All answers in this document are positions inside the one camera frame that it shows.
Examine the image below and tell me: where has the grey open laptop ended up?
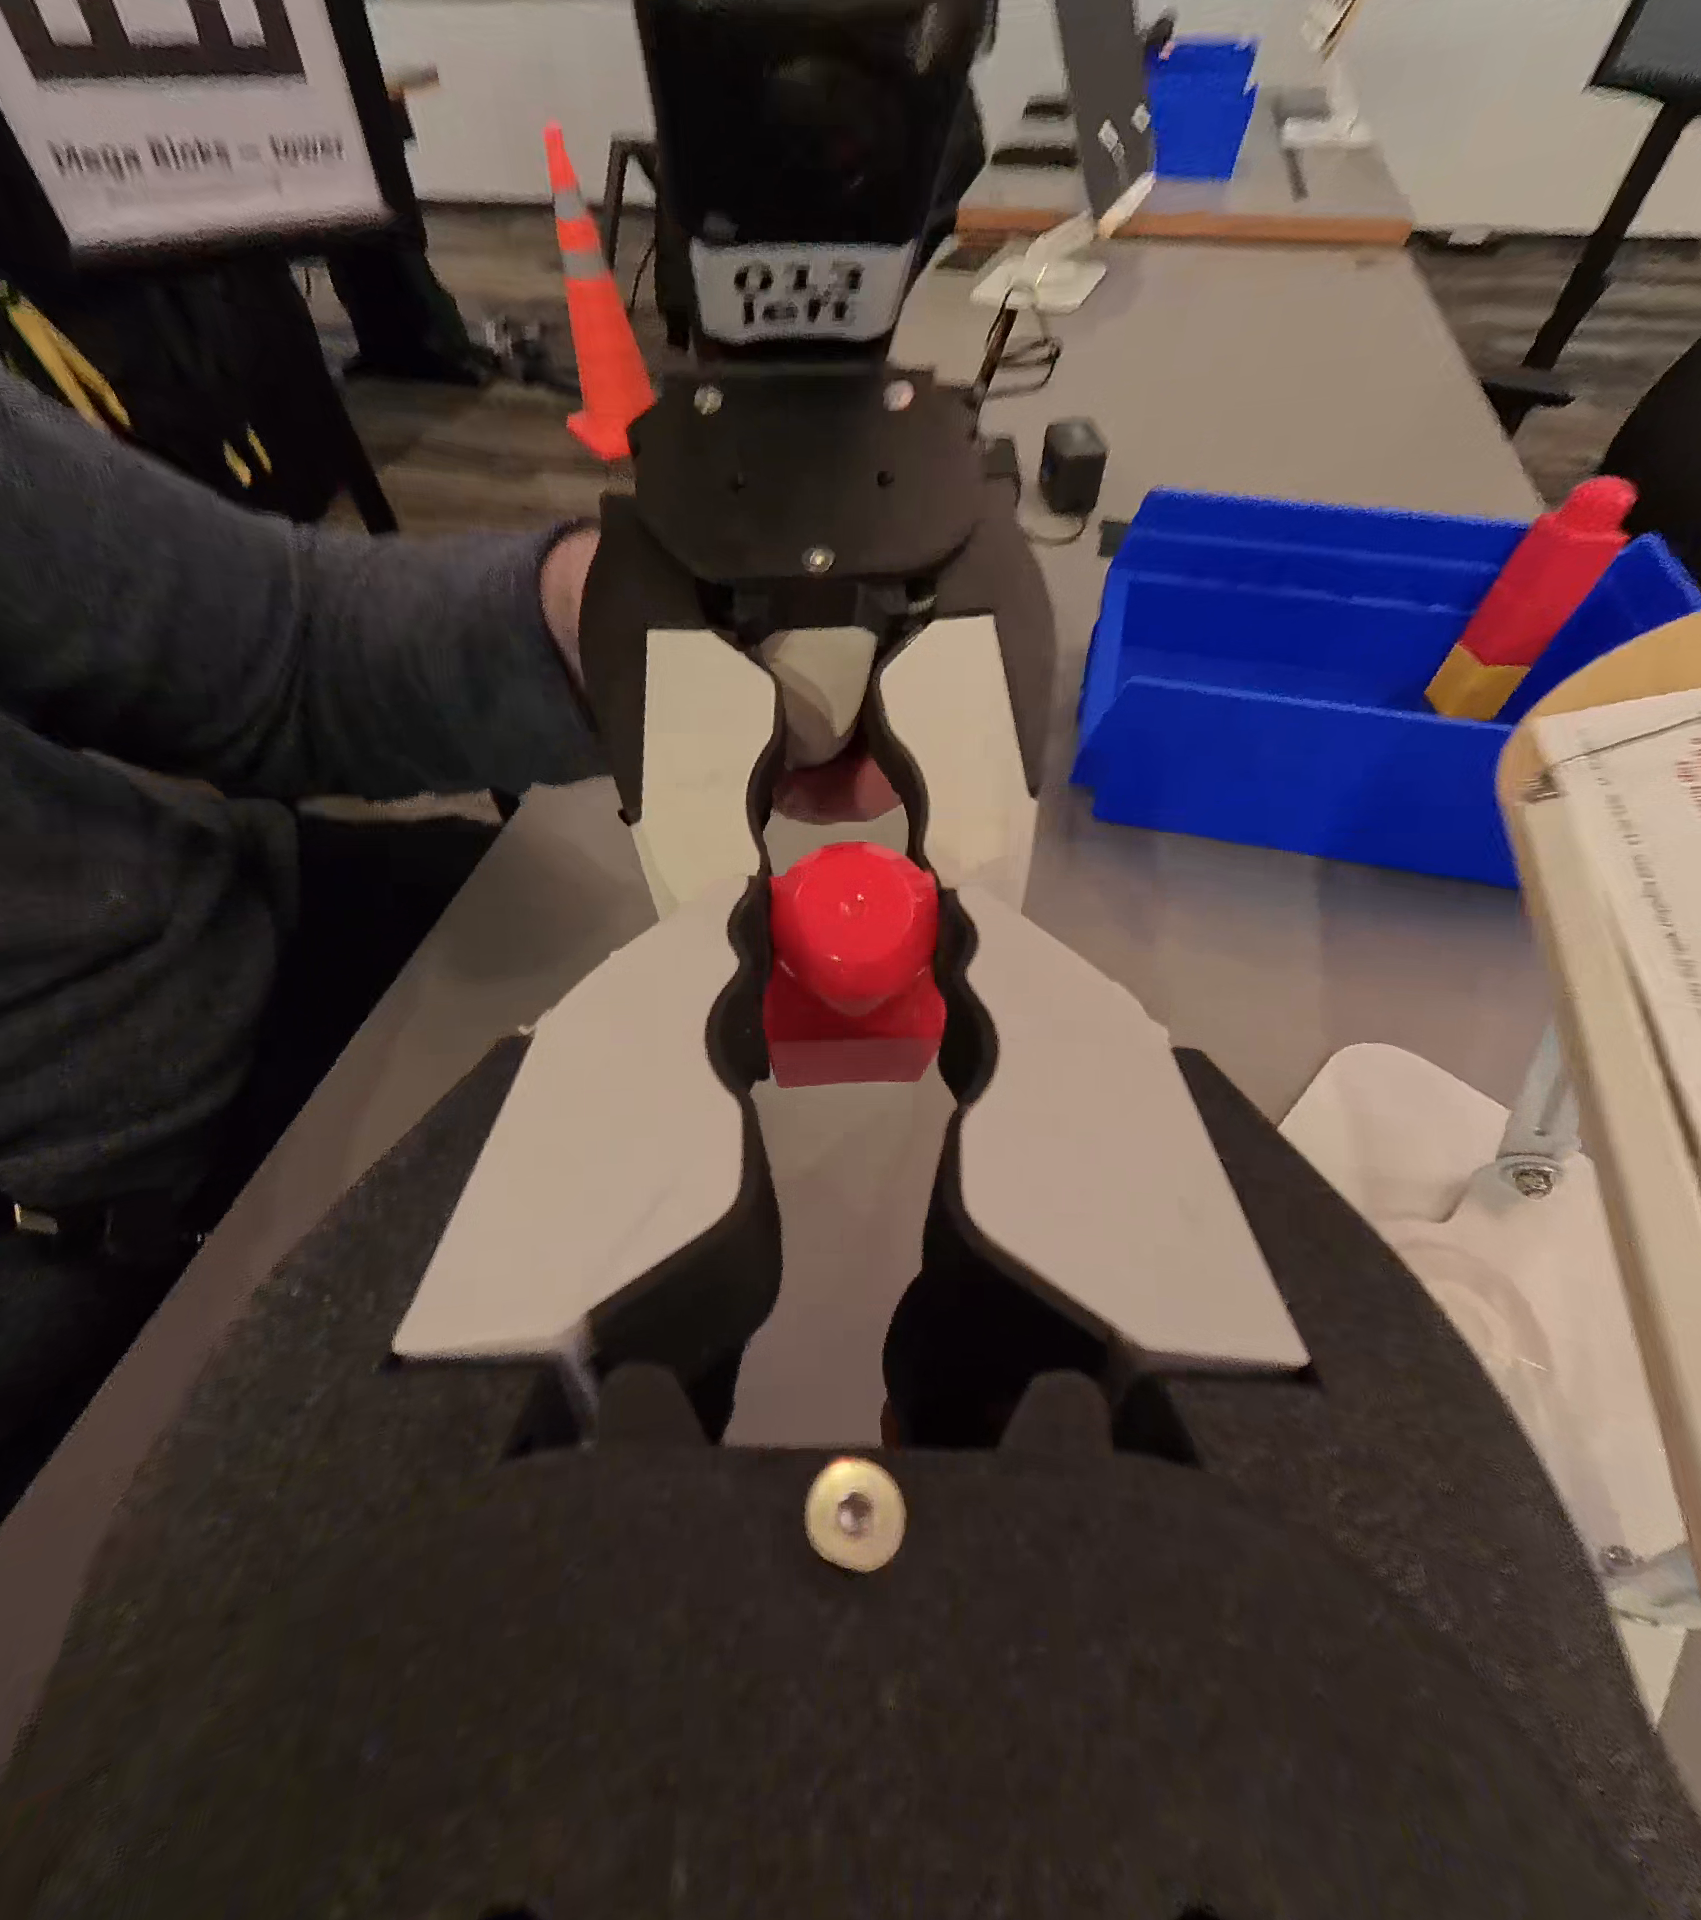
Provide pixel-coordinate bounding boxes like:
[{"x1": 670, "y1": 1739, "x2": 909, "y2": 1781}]
[{"x1": 1049, "y1": 0, "x2": 1156, "y2": 231}]

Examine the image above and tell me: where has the blurred blue object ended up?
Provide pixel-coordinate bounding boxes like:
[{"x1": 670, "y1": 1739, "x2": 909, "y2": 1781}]
[{"x1": 1070, "y1": 487, "x2": 1701, "y2": 893}]

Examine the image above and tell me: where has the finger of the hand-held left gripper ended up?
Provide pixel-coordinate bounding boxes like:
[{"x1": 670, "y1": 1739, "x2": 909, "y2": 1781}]
[
  {"x1": 642, "y1": 626, "x2": 807, "y2": 932},
  {"x1": 865, "y1": 626, "x2": 1045, "y2": 918}
]

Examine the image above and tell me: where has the grey desk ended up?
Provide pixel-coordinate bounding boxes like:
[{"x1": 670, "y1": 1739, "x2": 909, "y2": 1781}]
[{"x1": 0, "y1": 227, "x2": 1701, "y2": 1920}]

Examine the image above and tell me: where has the yellow toy building block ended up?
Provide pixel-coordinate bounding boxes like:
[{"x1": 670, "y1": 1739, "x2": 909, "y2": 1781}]
[{"x1": 1424, "y1": 642, "x2": 1529, "y2": 726}]

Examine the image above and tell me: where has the small monitor on stand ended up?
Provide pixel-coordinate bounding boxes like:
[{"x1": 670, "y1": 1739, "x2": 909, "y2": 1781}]
[{"x1": 1482, "y1": 0, "x2": 1701, "y2": 442}]

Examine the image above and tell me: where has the orange traffic cone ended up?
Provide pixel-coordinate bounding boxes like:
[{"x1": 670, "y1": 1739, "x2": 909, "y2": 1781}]
[{"x1": 544, "y1": 121, "x2": 667, "y2": 467}]

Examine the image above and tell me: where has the wooden table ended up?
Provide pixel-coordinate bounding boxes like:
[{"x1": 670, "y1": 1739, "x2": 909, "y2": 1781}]
[{"x1": 955, "y1": 176, "x2": 1416, "y2": 251}]

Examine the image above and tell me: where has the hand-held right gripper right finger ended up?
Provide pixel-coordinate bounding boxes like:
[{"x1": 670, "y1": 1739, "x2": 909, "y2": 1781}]
[{"x1": 927, "y1": 902, "x2": 1306, "y2": 1419}]

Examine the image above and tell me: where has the red toy building block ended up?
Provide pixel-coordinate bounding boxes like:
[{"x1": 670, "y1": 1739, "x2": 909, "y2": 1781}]
[
  {"x1": 1465, "y1": 582, "x2": 1577, "y2": 680},
  {"x1": 759, "y1": 840, "x2": 950, "y2": 1087},
  {"x1": 1527, "y1": 475, "x2": 1639, "y2": 619}
]

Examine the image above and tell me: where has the person's dark sweater torso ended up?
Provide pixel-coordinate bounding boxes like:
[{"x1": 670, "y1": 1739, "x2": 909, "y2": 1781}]
[{"x1": 0, "y1": 750, "x2": 506, "y2": 1660}]

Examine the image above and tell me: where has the white document stand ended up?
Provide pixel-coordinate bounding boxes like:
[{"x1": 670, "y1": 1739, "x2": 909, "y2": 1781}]
[{"x1": 1280, "y1": 1036, "x2": 1698, "y2": 1639}]

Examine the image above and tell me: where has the blue plastic bin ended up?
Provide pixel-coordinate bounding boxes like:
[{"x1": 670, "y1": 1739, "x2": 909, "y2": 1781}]
[{"x1": 1144, "y1": 38, "x2": 1261, "y2": 182}]

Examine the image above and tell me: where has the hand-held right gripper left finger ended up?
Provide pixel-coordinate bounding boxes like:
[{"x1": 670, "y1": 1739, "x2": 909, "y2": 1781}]
[{"x1": 390, "y1": 902, "x2": 775, "y2": 1413}]

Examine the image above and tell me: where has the instruction board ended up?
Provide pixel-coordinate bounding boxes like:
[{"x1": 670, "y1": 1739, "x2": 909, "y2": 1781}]
[{"x1": 1494, "y1": 570, "x2": 1701, "y2": 1920}]

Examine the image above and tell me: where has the person's left hand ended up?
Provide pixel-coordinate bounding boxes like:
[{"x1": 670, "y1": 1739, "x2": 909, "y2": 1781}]
[{"x1": 538, "y1": 518, "x2": 646, "y2": 730}]

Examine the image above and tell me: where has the black and white tag sign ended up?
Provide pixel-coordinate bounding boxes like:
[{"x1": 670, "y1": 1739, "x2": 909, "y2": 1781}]
[{"x1": 0, "y1": 0, "x2": 401, "y2": 273}]

